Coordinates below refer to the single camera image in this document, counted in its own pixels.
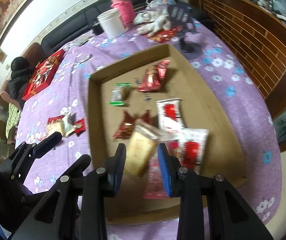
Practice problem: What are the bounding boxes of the shiny red snack bag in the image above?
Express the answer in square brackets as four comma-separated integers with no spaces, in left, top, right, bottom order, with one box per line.
[138,60,171,93]

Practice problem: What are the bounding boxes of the white green pastry packet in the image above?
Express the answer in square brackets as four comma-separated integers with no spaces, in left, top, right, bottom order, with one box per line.
[62,113,75,137]

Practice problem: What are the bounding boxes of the wooden cabinet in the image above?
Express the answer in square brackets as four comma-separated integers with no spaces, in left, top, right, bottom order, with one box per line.
[189,0,286,118]

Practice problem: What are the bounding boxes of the plastic bag on sofa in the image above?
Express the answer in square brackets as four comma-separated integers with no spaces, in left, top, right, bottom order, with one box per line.
[146,0,176,8]

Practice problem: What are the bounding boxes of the shallow cardboard tray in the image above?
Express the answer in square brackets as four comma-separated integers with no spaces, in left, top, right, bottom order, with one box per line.
[86,43,249,225]

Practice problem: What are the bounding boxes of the pink knitted bottle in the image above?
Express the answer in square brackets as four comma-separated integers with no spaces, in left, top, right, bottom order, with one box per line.
[111,0,136,27]

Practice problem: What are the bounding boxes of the black phone stand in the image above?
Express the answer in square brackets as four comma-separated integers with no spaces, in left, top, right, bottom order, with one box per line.
[167,2,202,60]

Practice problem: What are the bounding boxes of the yellow biscuit packet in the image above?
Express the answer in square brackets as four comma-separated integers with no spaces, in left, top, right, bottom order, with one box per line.
[125,119,168,177]

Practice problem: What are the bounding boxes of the dark sofa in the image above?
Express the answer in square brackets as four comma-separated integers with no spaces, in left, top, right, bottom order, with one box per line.
[33,0,178,57]

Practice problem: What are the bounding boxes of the seated person dark hair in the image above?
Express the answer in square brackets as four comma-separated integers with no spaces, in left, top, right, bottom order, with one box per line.
[0,57,34,110]

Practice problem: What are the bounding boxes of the long red candy packet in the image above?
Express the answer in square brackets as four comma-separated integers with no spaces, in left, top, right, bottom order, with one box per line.
[47,115,64,124]

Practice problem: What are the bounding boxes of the small red candy packet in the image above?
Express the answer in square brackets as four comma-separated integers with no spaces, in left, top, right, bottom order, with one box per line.
[74,118,86,136]

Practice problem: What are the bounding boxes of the white red snack packet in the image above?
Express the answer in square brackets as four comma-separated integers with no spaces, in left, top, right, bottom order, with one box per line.
[177,128,209,174]

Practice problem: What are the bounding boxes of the purple floral tablecloth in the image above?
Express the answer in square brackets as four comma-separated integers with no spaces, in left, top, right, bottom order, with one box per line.
[16,21,282,239]

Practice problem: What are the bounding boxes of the red gift snack box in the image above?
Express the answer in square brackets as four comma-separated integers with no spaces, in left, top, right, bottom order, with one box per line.
[22,49,65,101]

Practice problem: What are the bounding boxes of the small black cup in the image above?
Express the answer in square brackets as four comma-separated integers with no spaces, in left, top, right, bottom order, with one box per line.
[91,22,104,36]

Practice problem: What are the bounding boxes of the green clear candy packet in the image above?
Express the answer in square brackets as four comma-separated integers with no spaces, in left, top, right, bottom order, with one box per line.
[109,83,131,106]

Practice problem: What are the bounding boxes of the red gold foil packet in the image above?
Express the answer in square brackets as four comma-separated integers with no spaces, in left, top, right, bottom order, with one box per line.
[148,28,179,43]

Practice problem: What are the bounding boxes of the small wrapped candy stick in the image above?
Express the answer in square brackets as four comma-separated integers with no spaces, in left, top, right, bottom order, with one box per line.
[75,54,93,64]

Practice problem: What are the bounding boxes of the dark red gold snack bag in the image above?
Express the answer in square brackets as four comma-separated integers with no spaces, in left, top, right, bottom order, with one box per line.
[113,109,152,140]

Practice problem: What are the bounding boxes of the white red packet in tray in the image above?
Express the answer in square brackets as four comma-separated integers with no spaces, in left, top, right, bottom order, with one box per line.
[156,98,185,133]

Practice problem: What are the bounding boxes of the yellow narrow bar packet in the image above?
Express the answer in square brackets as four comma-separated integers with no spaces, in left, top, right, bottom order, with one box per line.
[46,120,65,137]

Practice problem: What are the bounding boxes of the pink snack bar wrapper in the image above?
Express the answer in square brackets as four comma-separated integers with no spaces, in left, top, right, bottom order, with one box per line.
[143,154,168,199]

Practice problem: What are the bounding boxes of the blue sleeve left forearm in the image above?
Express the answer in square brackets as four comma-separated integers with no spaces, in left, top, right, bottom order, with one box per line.
[0,225,12,239]

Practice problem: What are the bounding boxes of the white cloth gloves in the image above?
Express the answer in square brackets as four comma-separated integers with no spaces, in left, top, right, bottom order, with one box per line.
[133,9,171,37]

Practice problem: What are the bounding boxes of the white plastic jar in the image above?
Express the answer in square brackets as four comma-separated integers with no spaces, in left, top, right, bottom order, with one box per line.
[97,8,128,38]

